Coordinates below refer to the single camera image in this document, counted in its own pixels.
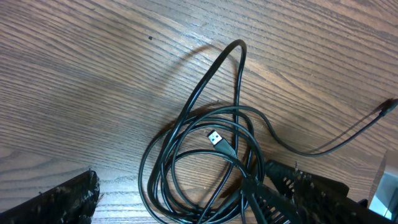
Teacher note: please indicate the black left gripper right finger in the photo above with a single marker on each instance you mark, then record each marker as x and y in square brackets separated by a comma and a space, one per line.
[319, 199]

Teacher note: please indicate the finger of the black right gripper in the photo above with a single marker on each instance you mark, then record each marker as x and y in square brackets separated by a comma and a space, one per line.
[267, 205]

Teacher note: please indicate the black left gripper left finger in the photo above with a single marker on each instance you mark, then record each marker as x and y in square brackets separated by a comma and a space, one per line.
[72, 202]

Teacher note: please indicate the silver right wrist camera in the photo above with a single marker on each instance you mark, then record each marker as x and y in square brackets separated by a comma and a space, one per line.
[384, 190]

